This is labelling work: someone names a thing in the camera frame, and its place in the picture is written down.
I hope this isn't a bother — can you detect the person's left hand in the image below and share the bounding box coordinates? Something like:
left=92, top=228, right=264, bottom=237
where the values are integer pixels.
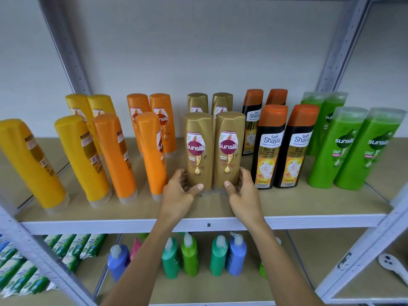
left=159, top=168, right=205, bottom=225

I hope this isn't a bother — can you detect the teal green pump bottle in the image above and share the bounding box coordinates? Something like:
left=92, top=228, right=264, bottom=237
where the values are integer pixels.
left=161, top=237, right=181, bottom=280
left=210, top=235, right=229, bottom=278

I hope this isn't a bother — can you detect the gold shampoo bottle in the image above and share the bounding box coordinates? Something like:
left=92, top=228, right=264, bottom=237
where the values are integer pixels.
left=183, top=112, right=215, bottom=197
left=213, top=111, right=246, bottom=195
left=187, top=92, right=209, bottom=114
left=212, top=92, right=233, bottom=117

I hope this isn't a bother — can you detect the row of green white packets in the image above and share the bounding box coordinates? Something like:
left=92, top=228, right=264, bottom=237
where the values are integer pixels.
left=0, top=234, right=107, bottom=297

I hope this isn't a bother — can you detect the white shower head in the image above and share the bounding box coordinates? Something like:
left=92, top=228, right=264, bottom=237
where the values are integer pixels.
left=378, top=253, right=408, bottom=286

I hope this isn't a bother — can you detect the white metal shelf rack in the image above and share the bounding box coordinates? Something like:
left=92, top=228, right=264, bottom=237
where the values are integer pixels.
left=0, top=0, right=408, bottom=306

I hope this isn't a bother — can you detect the orange shampoo bottle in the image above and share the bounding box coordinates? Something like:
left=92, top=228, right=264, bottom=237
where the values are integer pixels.
left=135, top=112, right=168, bottom=202
left=149, top=93, right=177, bottom=157
left=126, top=93, right=151, bottom=154
left=93, top=113, right=138, bottom=204

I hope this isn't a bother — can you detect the person's right hand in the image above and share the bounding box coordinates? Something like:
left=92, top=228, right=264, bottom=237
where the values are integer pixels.
left=223, top=167, right=266, bottom=228

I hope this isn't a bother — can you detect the blue pump bottle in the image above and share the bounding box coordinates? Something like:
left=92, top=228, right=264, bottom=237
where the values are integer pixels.
left=226, top=232, right=247, bottom=277
left=107, top=244, right=131, bottom=283

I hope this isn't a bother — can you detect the pink pump bottle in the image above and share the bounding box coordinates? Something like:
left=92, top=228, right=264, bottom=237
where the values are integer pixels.
left=130, top=238, right=143, bottom=262

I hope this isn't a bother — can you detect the black bottle with orange cap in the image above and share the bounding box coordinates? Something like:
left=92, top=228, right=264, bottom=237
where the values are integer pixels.
left=265, top=89, right=288, bottom=106
left=273, top=104, right=320, bottom=189
left=251, top=104, right=289, bottom=190
left=241, top=89, right=264, bottom=156

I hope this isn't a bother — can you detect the person's left forearm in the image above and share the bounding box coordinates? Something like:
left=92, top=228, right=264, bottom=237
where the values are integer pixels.
left=101, top=210, right=186, bottom=306

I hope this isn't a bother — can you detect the person's right forearm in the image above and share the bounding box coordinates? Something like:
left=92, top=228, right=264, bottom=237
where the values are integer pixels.
left=246, top=216, right=325, bottom=306

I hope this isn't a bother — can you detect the green shampoo bottle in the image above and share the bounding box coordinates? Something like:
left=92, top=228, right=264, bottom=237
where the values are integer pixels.
left=306, top=92, right=349, bottom=157
left=300, top=92, right=326, bottom=107
left=334, top=107, right=407, bottom=191
left=307, top=106, right=369, bottom=190

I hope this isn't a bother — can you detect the yellow shampoo bottle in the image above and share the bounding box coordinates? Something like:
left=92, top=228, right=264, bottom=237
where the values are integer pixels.
left=0, top=119, right=70, bottom=210
left=87, top=94, right=117, bottom=117
left=54, top=115, right=113, bottom=208
left=65, top=94, right=103, bottom=156

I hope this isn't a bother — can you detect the light green pump bottle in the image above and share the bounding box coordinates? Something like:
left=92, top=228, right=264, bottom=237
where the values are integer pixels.
left=181, top=232, right=199, bottom=278
left=259, top=237, right=282, bottom=280

